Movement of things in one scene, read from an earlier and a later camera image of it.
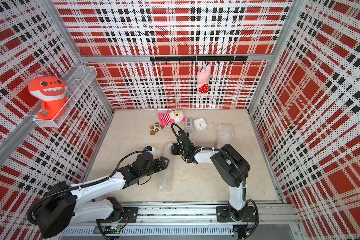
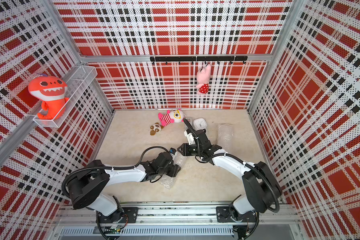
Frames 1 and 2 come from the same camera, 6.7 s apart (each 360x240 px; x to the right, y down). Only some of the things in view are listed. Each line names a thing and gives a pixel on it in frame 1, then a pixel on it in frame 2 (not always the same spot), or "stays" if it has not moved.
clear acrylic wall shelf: x=76 y=85 stays
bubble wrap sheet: x=225 y=132 stays
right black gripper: x=173 y=148 → x=185 y=149
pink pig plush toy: x=203 y=76 stays
